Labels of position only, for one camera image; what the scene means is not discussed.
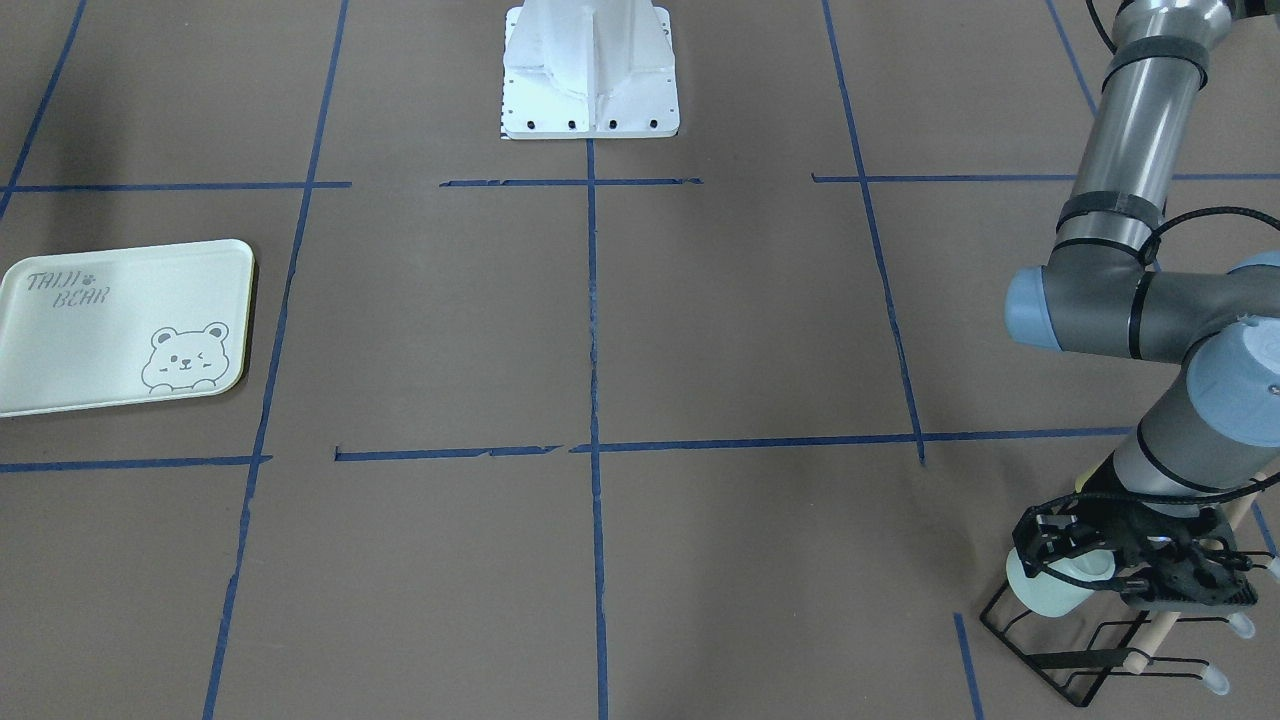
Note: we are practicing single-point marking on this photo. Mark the black wire cup rack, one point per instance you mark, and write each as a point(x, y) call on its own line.
point(1104, 638)

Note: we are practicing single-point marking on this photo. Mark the light green plastic cup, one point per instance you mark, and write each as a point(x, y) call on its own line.
point(1049, 596)

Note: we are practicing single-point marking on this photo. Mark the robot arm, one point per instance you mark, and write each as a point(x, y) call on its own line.
point(1217, 423)

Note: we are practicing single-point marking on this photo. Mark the cream bear print tray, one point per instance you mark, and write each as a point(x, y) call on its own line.
point(124, 326)

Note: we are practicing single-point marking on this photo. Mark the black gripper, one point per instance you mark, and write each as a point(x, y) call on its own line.
point(1108, 527)

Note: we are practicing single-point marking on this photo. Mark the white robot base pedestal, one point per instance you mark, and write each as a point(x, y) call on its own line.
point(589, 69)

